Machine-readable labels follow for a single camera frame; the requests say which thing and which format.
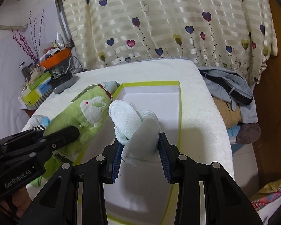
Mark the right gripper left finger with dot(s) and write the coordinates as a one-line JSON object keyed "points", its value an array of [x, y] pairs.
{"points": [[108, 163]]}

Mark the grey sock bundle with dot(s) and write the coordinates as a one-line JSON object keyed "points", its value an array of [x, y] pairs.
{"points": [[35, 121]]}

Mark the brown cushion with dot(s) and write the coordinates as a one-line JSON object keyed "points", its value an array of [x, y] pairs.
{"points": [[229, 116]]}

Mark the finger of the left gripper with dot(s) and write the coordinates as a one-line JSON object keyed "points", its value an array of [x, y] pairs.
{"points": [[61, 138]]}

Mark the green cardboard box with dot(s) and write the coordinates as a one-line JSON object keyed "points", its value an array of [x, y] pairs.
{"points": [[32, 92]]}

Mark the left hand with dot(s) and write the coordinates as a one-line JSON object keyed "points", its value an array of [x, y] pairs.
{"points": [[21, 200]]}

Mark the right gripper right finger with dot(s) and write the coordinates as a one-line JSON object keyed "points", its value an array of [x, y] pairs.
{"points": [[177, 167]]}

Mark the grey blue clothes pile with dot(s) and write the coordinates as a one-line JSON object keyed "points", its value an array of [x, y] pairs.
{"points": [[232, 88]]}

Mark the heart pattern cream curtain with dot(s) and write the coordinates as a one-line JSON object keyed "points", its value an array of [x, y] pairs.
{"points": [[238, 35]]}

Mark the striped storage tray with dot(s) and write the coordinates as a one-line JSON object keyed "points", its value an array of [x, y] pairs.
{"points": [[39, 101]]}

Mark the orange tray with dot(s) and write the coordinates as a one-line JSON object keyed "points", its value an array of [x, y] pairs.
{"points": [[56, 58]]}

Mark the white plush bed cover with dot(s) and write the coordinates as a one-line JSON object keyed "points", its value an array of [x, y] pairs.
{"points": [[203, 135]]}

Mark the black white striped sock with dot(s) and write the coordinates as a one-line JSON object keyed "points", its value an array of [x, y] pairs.
{"points": [[39, 128]]}

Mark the dark glass jar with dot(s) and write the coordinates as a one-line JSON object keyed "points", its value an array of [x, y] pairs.
{"points": [[25, 71]]}

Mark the wooden wardrobe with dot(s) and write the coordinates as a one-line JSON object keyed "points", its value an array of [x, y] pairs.
{"points": [[268, 101]]}

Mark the green rabbit towel roll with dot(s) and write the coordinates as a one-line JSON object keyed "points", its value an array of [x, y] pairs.
{"points": [[88, 115]]}

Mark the black grey VR headset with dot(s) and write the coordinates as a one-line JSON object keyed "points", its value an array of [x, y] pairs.
{"points": [[61, 82]]}

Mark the pink dried flower branches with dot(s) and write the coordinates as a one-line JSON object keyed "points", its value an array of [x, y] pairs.
{"points": [[29, 38]]}

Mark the white mint sock bundle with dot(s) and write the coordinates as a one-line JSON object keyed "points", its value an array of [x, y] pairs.
{"points": [[138, 131]]}

